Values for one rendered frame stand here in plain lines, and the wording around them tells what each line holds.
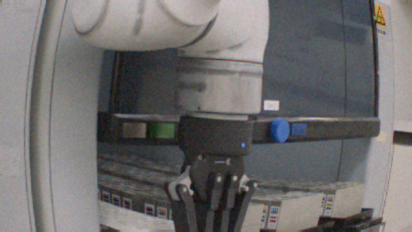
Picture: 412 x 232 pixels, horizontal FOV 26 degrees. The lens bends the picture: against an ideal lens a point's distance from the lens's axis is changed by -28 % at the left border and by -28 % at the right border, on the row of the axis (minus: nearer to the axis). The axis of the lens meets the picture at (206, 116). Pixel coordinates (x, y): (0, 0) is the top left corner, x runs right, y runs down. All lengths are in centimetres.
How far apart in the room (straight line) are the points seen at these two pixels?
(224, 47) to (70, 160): 22
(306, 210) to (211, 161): 36
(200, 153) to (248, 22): 15
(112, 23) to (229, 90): 21
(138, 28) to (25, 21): 18
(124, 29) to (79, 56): 17
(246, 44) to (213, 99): 7
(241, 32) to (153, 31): 15
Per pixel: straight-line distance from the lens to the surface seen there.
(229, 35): 118
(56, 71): 119
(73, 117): 122
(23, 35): 114
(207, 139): 120
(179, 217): 121
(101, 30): 105
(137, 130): 126
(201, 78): 120
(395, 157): 373
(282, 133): 143
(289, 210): 152
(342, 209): 165
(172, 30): 108
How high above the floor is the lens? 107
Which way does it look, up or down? 3 degrees down
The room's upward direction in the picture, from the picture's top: 4 degrees clockwise
